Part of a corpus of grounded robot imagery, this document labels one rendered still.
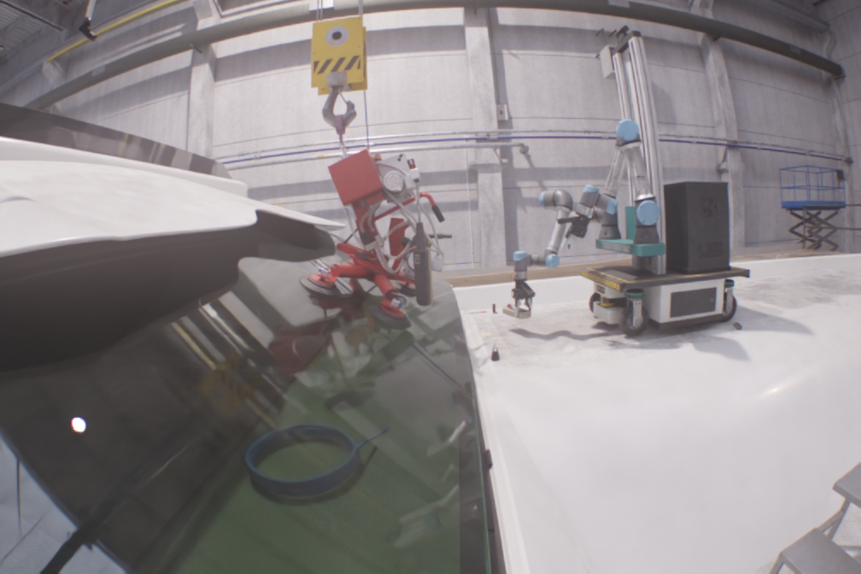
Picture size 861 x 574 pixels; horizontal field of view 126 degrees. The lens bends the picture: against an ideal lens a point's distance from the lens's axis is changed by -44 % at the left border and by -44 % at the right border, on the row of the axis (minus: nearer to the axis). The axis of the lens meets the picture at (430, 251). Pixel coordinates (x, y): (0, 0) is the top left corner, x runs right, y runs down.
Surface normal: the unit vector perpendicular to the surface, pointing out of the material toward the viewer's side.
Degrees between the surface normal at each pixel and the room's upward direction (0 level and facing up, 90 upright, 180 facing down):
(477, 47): 90
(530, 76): 90
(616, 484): 50
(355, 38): 90
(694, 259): 90
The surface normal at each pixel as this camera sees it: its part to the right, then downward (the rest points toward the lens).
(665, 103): 0.00, 0.07
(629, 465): -0.04, -0.63
